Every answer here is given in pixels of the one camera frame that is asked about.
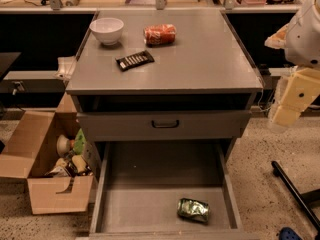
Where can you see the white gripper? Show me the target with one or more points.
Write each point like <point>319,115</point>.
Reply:
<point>304,39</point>

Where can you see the crushed green can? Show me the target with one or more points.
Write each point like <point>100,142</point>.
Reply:
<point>193,209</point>

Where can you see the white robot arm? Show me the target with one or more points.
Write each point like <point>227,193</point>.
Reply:
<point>300,40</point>

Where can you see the closed grey drawer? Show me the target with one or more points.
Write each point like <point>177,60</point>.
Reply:
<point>136,126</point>

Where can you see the red soda can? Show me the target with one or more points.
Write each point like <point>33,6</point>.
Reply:
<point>159,34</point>

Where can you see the grey drawer cabinet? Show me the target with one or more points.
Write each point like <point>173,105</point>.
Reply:
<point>205,69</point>

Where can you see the open grey drawer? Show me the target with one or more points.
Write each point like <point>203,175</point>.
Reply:
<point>141,183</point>

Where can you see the black chair leg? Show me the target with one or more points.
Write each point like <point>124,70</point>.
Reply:
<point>305,200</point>

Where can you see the black snack bar packet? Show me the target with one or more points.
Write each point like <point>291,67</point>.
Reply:
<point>134,60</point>

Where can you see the white bowl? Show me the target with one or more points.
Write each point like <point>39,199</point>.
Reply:
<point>107,30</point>

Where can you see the green packet in box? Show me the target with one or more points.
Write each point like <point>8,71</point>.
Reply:
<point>79,142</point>

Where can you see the white cup in box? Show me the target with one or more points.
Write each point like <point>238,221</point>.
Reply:
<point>62,145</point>

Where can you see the cardboard box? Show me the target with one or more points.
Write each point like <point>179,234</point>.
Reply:
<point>56,184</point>

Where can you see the black drawer handle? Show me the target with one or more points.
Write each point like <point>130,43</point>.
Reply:
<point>165,124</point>

